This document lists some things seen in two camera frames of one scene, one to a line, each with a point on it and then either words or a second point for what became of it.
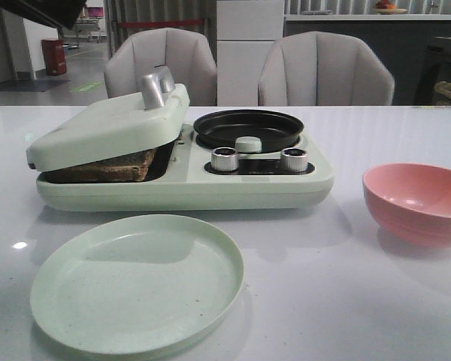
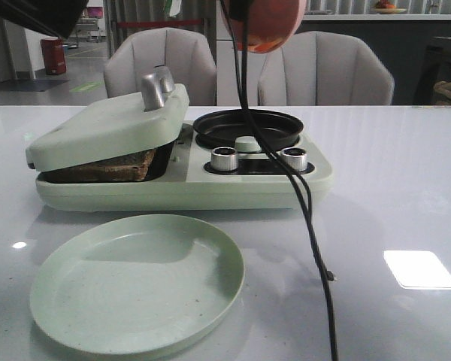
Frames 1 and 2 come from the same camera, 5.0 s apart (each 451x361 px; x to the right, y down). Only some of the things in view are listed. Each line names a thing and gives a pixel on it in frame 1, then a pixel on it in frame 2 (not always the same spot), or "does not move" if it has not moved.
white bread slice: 131,168 does not move
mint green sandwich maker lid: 116,126 does not move
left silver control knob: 224,159 does not move
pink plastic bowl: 419,204 to 272,24
